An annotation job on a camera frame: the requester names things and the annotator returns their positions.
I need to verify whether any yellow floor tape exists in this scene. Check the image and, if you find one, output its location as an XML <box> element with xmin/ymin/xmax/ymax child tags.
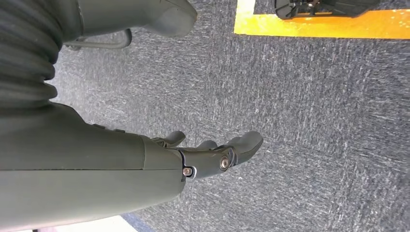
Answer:
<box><xmin>234</xmin><ymin>0</ymin><xmax>410</xmax><ymax>40</ymax></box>

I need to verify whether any grey cable loop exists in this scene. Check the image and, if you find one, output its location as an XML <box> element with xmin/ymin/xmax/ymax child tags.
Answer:
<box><xmin>64</xmin><ymin>29</ymin><xmax>132</xmax><ymax>50</ymax></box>

